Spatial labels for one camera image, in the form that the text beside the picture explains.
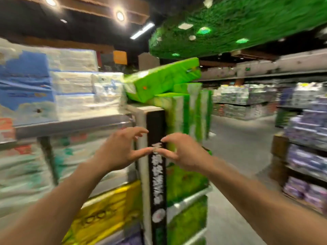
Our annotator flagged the person's right forearm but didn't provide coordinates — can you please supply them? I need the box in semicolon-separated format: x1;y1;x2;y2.
203;156;327;245

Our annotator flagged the stack of teal-white tissue packs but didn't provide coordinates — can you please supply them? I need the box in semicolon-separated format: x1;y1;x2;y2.
0;134;137;218

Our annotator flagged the black sign strip white print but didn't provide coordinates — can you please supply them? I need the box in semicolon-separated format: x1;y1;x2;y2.
147;110;168;245

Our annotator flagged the brown wooden shelf unit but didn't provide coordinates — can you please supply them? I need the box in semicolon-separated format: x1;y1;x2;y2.
269;133;290;188

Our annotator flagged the row of green-white tissue packs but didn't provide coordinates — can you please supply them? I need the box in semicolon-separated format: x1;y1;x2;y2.
149;83;213;144

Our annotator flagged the shelf of purple tissue packs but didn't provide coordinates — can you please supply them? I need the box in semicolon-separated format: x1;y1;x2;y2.
281;83;327;211

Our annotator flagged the stack of white tissue packs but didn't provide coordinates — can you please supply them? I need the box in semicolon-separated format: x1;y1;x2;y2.
49;48;126;120

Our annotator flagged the tilted green tissue pack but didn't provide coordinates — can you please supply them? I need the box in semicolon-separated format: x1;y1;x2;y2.
123;58;202;103

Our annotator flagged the distant display of tissue packs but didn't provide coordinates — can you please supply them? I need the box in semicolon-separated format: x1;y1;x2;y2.
213;84;278;121

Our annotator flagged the blue tissue package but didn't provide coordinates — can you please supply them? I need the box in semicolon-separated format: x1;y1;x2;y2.
0;38;58;126

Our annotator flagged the white tube ceiling light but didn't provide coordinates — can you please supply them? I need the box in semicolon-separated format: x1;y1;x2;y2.
130;22;155;40

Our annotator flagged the person's right hand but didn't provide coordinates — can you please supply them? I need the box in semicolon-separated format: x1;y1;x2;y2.
155;133;214;173

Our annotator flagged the green artificial grass ceiling panel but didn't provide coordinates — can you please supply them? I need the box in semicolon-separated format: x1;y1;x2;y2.
149;0;327;60

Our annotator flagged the person's left forearm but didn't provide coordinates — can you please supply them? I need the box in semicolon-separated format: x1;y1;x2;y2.
0;159;106;245

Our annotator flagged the green grass-print tissue pack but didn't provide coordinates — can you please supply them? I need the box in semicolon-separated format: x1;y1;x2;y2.
166;163;210;205
167;196;208;245

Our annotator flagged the orange hanging sign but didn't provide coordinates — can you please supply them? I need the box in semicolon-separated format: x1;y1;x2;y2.
113;50;128;66

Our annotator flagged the yellow tissue package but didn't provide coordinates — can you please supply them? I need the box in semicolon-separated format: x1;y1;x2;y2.
62;180;143;245

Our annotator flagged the person's left hand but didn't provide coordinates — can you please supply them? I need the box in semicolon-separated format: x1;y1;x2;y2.
94;127;154;174

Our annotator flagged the white shelf end post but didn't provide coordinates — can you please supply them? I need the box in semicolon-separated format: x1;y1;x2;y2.
127;104;164;245

